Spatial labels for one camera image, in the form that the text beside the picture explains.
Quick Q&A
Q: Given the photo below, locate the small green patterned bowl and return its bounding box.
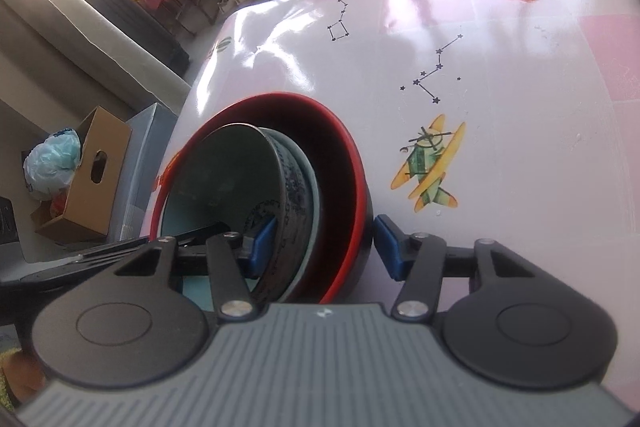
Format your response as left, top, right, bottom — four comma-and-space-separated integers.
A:
164, 123, 312, 295

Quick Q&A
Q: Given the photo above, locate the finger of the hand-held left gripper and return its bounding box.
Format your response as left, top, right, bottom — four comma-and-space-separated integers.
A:
172, 221, 229, 253

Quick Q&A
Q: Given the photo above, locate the pale green plastic bag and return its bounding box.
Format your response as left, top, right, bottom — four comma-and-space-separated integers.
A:
22, 129, 82, 200

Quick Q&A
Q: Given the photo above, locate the large green ceramic bowl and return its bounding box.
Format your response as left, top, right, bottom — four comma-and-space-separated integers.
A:
160, 129, 322, 308

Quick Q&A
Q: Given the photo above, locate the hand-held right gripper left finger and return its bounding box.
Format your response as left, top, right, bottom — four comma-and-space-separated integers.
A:
115, 216, 278, 323

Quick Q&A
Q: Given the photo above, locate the light grey carton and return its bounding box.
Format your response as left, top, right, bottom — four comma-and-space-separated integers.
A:
107, 103, 180, 243

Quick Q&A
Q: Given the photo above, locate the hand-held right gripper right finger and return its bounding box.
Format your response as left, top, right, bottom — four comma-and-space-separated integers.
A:
374, 214, 533, 323

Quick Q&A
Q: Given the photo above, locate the beige curtain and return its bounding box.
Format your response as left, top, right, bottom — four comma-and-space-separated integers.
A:
0, 0, 193, 118

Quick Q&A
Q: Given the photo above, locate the red and black bowl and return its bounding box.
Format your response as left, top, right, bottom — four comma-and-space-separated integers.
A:
149, 93, 375, 305

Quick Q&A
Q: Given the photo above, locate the brown cardboard box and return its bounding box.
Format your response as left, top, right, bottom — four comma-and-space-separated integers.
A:
34, 106, 133, 244

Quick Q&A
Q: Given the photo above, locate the black plastic crate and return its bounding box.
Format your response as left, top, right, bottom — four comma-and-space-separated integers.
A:
75, 0, 191, 68

